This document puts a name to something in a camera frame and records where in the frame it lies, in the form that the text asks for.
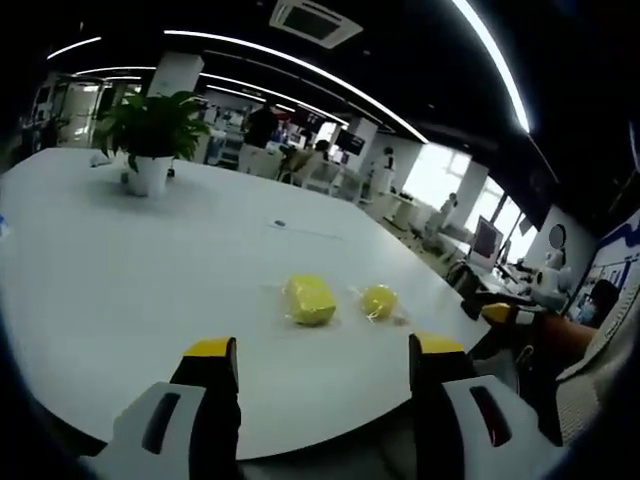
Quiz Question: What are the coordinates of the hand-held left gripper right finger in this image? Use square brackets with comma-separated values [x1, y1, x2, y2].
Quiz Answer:
[408, 330, 566, 480]

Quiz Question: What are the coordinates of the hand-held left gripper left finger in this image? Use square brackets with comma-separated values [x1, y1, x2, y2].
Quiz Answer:
[82, 335, 243, 480]

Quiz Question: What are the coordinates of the yellow round silicone block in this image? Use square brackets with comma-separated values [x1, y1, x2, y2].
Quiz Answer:
[360, 283, 400, 322]

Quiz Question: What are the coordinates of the yellow rectangular silicone block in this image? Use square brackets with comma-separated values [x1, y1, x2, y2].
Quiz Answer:
[281, 272, 338, 328]

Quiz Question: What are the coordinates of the small white robot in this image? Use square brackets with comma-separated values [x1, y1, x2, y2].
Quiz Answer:
[529, 251, 573, 305]

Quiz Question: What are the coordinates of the dark office chair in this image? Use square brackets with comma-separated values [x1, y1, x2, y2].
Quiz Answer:
[446, 259, 482, 302]

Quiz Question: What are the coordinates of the computer monitor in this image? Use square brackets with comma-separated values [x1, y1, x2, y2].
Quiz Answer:
[471, 215, 503, 272]

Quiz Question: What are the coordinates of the white humanoid robot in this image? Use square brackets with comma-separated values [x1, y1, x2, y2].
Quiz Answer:
[372, 146, 398, 195]

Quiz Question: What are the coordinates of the long ceiling light strip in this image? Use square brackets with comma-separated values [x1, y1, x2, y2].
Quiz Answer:
[449, 0, 532, 134]
[163, 28, 430, 145]

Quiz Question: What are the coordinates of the green potted plant white pot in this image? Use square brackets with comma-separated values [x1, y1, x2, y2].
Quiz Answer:
[92, 90, 212, 198]

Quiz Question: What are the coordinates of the ceiling air conditioner vent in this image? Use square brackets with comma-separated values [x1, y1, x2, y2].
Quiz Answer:
[268, 0, 365, 50]

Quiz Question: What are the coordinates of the dark wall screen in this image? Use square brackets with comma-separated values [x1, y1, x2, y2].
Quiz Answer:
[338, 130, 367, 157]

